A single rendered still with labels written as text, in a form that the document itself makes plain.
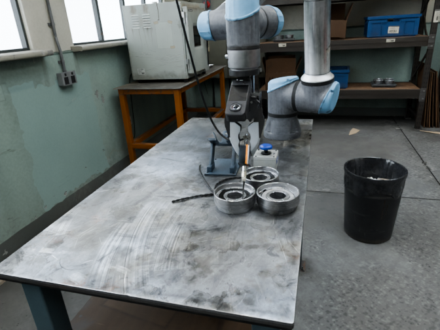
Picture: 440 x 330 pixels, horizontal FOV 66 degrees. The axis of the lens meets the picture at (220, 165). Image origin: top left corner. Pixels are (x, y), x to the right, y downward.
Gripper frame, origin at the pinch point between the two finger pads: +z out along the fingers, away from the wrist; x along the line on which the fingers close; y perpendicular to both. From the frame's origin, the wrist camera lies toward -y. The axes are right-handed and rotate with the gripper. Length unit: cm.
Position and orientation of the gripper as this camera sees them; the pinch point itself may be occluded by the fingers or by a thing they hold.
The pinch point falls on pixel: (245, 151)
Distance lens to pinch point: 85.8
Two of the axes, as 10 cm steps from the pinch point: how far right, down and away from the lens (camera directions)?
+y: 2.2, -3.9, 9.0
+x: -9.7, -0.3, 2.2
